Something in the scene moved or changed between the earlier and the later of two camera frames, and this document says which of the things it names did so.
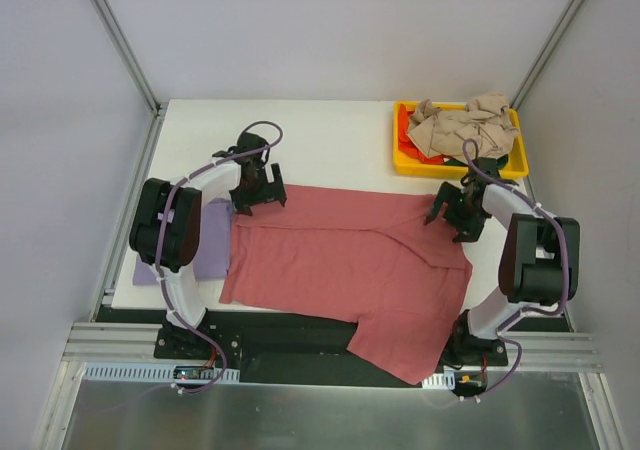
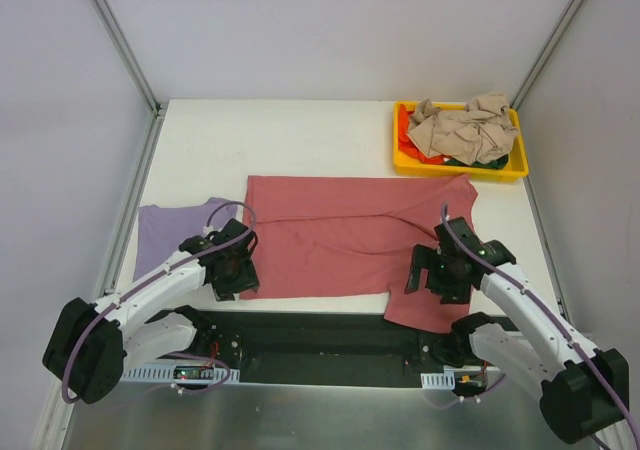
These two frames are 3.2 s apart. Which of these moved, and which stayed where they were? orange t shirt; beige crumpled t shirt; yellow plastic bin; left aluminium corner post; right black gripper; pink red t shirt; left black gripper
Moved: right black gripper; left black gripper; pink red t shirt
Stayed: beige crumpled t shirt; yellow plastic bin; orange t shirt; left aluminium corner post
